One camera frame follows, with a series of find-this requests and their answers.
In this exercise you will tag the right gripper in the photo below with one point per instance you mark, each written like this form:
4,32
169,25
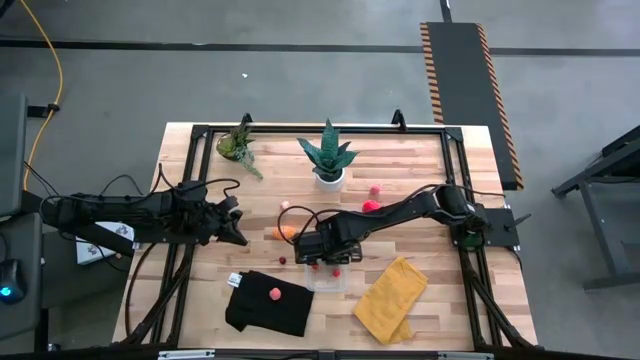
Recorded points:
325,240

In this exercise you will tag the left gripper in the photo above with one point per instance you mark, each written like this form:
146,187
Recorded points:
200,220

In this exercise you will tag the orange toy vegetable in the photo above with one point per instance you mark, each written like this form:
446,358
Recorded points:
285,232

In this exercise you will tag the small pale pink toy fruit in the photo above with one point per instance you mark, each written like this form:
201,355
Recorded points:
285,205

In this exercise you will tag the red toy bell pepper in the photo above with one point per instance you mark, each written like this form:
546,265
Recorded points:
371,205

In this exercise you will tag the pink toy peach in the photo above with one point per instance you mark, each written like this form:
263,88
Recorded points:
274,294
374,189

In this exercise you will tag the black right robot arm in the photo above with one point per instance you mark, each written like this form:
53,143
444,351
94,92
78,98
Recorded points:
400,207

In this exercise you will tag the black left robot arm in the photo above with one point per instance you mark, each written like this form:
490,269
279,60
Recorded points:
125,210

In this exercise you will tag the clear plastic tupperware container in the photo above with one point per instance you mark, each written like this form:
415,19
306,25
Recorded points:
327,285

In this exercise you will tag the snake plant in white pot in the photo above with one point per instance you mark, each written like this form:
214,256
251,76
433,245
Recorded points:
330,160

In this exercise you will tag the black cloth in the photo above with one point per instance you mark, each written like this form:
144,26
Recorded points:
260,315

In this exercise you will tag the succulent plant in dark pot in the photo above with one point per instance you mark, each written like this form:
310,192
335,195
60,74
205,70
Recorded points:
230,145

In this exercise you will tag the yellow cloth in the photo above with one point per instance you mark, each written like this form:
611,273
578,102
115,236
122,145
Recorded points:
390,300

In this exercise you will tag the white printed paper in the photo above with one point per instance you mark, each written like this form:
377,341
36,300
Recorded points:
95,250

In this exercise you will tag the black floor tape line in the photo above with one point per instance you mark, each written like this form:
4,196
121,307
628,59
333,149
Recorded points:
200,46

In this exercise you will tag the black striped floor mat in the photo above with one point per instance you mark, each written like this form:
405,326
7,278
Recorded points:
465,100

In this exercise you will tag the black diagonal metal beam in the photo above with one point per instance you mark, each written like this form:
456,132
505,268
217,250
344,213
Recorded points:
35,210

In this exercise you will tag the black computer mouse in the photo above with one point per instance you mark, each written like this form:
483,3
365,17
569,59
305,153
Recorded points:
11,280

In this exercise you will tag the grey side desk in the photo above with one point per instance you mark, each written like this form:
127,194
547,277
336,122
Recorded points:
12,150

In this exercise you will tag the black metal side table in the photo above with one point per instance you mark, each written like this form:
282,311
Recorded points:
600,165

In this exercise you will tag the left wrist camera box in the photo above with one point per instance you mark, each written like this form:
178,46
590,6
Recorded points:
231,204

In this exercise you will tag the silver metal bracket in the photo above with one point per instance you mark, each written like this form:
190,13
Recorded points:
465,356
185,355

